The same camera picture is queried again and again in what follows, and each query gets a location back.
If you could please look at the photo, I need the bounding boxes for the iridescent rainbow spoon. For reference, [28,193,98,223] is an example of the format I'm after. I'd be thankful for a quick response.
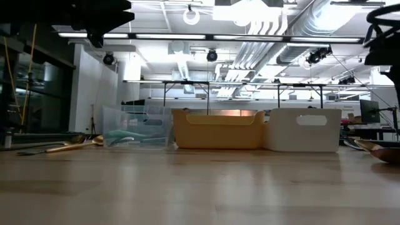
[370,146,400,164]

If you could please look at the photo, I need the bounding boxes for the teal-handled silver spoon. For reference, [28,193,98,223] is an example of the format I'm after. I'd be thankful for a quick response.
[109,136,169,147]
[104,129,149,142]

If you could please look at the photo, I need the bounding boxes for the black monitor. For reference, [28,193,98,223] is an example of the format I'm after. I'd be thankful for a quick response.
[359,99,381,124]

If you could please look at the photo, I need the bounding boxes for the yellow power cable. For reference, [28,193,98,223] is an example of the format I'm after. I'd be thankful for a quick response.
[2,23,38,126]

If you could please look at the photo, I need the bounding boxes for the clear plastic bin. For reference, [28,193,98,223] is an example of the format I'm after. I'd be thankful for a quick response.
[101,104,174,150]

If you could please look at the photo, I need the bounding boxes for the teal plastic bin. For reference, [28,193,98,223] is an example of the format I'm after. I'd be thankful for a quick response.
[120,104,173,124]

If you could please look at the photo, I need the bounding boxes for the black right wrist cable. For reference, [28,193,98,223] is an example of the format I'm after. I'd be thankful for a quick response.
[365,2,400,44]

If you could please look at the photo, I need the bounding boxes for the yellow plastic bin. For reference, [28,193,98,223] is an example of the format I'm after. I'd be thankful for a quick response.
[171,108,266,150]

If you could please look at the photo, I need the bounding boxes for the white plastic bin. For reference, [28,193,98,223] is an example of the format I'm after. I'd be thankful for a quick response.
[262,107,343,153]

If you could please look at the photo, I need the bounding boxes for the black frame stand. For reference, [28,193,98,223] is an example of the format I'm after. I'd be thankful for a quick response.
[276,82,326,110]
[161,80,211,116]

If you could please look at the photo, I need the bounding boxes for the black bar with light strips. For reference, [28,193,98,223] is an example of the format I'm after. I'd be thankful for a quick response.
[57,32,366,44]

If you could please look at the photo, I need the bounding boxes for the white ring lamp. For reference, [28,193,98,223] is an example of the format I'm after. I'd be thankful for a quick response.
[182,8,201,26]

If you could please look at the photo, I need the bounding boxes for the dark office desk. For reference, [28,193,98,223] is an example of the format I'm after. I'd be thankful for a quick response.
[340,123,400,141]

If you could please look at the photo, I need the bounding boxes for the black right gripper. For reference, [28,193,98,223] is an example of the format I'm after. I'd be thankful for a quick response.
[364,29,400,109]

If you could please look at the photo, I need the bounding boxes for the silver ventilation duct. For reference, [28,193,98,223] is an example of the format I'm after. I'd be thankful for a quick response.
[276,0,337,66]

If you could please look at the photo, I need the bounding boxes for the black spotlight cluster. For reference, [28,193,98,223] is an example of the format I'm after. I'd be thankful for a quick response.
[305,46,333,66]

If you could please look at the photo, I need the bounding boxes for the thin black tripod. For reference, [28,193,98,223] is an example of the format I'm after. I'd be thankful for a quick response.
[88,103,97,136]

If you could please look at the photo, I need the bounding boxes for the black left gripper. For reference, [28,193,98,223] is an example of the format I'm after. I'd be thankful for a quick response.
[70,0,136,49]

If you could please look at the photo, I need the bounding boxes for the cardboard box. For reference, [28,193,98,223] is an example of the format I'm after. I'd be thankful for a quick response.
[347,112,363,124]

